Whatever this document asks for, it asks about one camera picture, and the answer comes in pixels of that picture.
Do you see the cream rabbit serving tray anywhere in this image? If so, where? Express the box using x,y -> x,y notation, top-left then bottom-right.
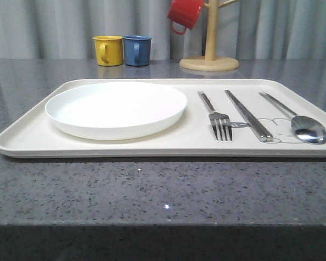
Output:
0,79 -> 326,158

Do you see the white round plate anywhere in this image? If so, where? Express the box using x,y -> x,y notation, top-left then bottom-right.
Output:
45,81 -> 187,140

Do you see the silver fork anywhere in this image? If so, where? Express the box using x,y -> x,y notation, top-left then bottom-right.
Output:
198,91 -> 233,142

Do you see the silver chopstick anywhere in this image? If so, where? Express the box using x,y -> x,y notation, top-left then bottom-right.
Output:
227,89 -> 274,142
224,89 -> 269,143

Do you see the blue mug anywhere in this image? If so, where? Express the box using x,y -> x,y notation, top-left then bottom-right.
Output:
123,35 -> 152,66

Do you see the silver spoon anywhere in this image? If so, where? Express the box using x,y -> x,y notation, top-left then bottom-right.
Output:
259,92 -> 326,145

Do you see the red mug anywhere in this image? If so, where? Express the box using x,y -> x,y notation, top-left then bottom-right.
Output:
167,0 -> 204,35

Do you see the yellow mug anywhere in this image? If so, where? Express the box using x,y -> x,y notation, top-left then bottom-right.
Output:
93,36 -> 123,66

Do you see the wooden mug tree stand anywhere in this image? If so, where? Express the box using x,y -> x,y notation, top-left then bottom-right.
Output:
179,1 -> 239,71

